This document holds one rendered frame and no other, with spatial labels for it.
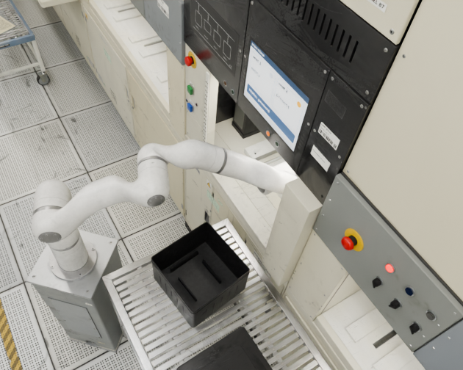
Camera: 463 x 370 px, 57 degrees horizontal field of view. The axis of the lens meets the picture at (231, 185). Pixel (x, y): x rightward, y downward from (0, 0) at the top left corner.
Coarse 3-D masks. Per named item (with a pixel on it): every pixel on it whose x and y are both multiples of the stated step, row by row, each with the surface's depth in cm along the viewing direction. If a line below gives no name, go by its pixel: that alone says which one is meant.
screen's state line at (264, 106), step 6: (252, 90) 137; (252, 96) 138; (258, 96) 135; (258, 102) 136; (264, 102) 133; (264, 108) 135; (270, 114) 132; (276, 120) 131; (282, 126) 129; (288, 132) 128; (288, 138) 129; (294, 138) 126
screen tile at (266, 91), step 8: (256, 56) 127; (256, 64) 128; (264, 64) 125; (264, 72) 127; (272, 72) 123; (256, 80) 132; (272, 80) 124; (256, 88) 134; (264, 88) 130; (272, 88) 126; (264, 96) 132
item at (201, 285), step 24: (192, 240) 178; (216, 240) 177; (168, 264) 179; (192, 264) 181; (216, 264) 182; (240, 264) 169; (168, 288) 164; (192, 288) 175; (216, 288) 176; (240, 288) 172; (192, 312) 153
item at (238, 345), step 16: (240, 336) 156; (208, 352) 152; (224, 352) 152; (240, 352) 152; (256, 352) 153; (192, 368) 148; (208, 368) 148; (224, 368) 149; (240, 368) 149; (256, 368) 150
